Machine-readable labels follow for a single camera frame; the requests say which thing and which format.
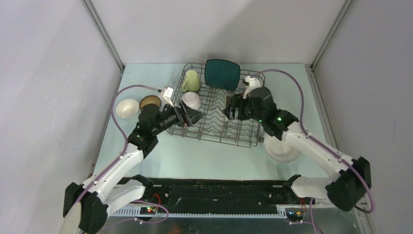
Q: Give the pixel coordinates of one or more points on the teal square plate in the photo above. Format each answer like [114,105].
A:
[222,74]

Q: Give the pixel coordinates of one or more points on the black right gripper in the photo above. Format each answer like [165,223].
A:
[234,102]

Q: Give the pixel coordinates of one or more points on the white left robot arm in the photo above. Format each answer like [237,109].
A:
[88,205]

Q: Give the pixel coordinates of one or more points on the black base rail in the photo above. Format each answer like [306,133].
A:
[218,197]

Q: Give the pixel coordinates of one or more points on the grey wire dish rack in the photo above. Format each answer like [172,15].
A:
[215,126]

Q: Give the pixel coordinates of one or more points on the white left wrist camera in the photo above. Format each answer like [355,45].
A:
[166,95]

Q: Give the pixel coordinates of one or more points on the brown dotted bowl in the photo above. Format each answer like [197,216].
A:
[151,99]

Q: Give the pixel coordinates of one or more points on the light green mug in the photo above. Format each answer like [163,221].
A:
[191,82]

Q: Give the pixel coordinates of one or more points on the large white plate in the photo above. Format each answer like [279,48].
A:
[279,151]

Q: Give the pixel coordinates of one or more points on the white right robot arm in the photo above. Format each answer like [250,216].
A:
[348,179]

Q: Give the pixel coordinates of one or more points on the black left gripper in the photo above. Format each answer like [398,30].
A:
[190,116]

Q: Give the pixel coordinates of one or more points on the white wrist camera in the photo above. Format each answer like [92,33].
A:
[166,95]
[250,83]

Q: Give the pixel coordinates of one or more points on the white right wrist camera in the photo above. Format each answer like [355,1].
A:
[250,83]

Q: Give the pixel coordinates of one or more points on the small white bowl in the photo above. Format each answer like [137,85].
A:
[191,100]

